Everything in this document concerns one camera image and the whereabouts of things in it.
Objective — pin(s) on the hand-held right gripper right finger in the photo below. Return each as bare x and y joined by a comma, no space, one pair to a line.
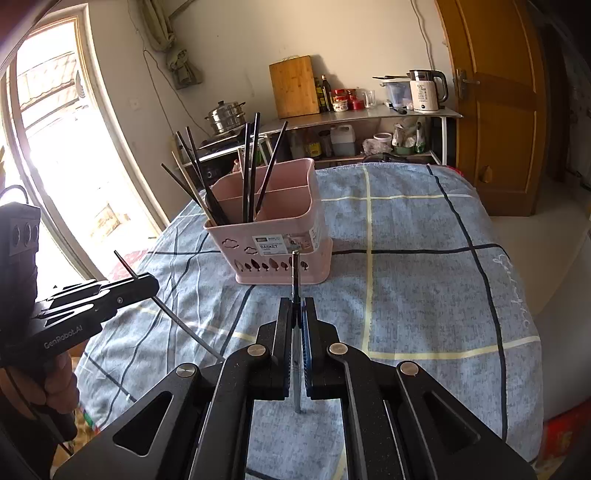
307,360

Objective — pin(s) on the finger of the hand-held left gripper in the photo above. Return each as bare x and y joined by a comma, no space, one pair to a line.
124,295
78,288

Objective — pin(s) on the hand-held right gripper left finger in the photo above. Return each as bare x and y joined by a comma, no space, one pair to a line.
281,350

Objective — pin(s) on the black chopstick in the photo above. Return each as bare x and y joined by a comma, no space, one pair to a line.
184,323

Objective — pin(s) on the silver grey chopstick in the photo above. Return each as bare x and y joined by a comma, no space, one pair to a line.
295,277

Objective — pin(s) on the pink plastic chopstick basket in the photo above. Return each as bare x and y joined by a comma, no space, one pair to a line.
304,217

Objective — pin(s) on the bunch of chopsticks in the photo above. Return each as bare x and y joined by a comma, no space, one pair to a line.
253,175

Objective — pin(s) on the person's left hand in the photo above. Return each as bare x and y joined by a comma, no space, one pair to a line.
62,383

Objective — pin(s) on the blue checked bedsheet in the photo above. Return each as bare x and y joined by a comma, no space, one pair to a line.
415,300

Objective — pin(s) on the glass balcony door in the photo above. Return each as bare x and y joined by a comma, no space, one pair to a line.
60,138

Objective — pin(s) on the black gas stove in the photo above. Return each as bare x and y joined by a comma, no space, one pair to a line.
217,143

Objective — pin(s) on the steel steamer pot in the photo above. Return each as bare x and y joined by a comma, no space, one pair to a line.
226,117

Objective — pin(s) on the white plastic jug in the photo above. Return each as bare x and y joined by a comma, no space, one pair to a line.
342,141

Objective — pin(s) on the hanging grey cloth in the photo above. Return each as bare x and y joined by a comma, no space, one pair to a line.
184,69

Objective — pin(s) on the plastic bags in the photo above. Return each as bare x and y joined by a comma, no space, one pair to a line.
408,136

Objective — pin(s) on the metal kitchen table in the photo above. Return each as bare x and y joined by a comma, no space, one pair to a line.
369,113

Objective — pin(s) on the red lid jar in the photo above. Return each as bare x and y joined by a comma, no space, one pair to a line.
340,101

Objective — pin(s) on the red tin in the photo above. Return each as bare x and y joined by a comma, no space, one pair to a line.
355,101

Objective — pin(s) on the dark oil bottle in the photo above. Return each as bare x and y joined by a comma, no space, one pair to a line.
326,94

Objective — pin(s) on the wooden cutting board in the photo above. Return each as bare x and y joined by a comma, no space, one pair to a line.
295,87

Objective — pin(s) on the glass mug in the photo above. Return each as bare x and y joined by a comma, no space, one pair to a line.
369,99

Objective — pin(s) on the red packaging box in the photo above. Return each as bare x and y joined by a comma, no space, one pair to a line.
568,434

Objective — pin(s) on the water filter pitcher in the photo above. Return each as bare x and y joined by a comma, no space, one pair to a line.
397,94

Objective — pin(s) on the white electric kettle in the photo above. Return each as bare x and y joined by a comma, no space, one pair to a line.
427,92

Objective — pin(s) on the wooden door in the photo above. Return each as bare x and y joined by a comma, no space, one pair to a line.
498,115

